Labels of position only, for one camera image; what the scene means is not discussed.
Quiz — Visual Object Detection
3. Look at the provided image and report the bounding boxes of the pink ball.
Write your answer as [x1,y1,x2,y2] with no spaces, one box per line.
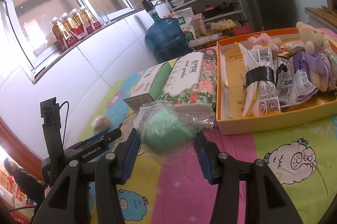
[91,115,111,132]

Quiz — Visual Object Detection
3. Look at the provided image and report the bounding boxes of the green sponge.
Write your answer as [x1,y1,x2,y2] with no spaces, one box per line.
[134,100,215,156]

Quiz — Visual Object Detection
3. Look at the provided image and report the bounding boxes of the taped white snack packets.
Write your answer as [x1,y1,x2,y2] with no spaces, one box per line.
[239,45,281,117]

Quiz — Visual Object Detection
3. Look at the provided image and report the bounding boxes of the white purple snack packet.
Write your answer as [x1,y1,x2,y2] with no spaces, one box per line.
[277,51,318,108]

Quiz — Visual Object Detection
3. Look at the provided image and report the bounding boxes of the beige teddy bear purple dress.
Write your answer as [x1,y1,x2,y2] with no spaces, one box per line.
[296,22,336,92]

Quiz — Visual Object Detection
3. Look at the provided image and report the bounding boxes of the colourful cartoon bed sheet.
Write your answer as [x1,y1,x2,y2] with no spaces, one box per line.
[117,94,336,223]

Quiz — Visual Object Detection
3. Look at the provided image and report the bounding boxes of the green white cardboard box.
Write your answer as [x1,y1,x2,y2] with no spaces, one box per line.
[123,62,172,113]

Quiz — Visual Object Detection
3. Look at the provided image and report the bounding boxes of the orange cardboard tray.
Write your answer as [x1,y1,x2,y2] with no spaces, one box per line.
[216,27,336,135]

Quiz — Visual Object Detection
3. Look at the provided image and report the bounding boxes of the floral tissue pack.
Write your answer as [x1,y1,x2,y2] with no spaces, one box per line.
[158,48,218,128]

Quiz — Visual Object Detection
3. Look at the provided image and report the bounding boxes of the orange drink bottles pack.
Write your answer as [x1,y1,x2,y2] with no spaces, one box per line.
[51,6,102,51]

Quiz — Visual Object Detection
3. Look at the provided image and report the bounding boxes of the blue water jug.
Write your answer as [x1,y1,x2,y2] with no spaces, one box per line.
[142,0,193,62]

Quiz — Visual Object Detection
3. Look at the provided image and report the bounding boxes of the small white tissue packet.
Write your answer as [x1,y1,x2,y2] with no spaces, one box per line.
[284,41,305,54]

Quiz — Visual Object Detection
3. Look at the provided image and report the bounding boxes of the pink plush toy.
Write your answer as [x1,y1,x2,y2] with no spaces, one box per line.
[248,33,282,55]

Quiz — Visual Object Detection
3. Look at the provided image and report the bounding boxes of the red plastic basket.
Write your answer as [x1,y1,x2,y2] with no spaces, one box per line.
[232,26,252,36]

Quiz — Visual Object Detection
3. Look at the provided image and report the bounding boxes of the black cable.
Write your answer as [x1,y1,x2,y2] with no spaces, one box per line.
[58,101,70,145]

